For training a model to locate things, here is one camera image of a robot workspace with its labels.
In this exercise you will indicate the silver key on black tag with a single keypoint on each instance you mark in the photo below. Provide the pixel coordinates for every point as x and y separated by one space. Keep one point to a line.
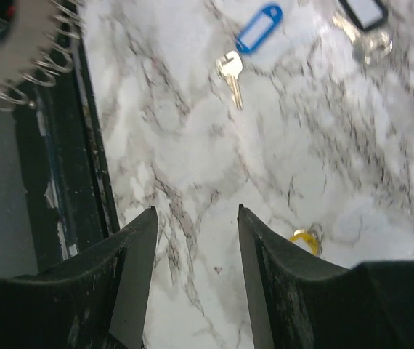
368 48

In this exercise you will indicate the black key tag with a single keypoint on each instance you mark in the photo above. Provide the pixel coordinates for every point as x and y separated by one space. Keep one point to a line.
366 14

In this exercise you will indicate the silver key on blue tag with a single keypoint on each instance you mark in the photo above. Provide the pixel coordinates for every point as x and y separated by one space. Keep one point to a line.
229 67

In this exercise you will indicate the large metal keyring disc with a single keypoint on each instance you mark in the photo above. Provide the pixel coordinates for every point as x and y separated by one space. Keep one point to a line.
30 50

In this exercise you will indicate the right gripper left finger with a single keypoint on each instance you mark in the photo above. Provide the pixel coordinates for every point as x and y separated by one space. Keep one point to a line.
96 299

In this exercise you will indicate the yellow key tag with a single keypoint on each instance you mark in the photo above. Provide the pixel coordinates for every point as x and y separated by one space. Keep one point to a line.
307 240

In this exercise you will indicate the blue key tag near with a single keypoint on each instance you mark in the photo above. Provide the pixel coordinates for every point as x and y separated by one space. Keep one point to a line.
258 28

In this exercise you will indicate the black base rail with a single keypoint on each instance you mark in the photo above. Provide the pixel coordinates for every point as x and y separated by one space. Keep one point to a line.
62 156

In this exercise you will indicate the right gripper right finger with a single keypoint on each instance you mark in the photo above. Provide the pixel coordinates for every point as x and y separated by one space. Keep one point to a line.
297 300

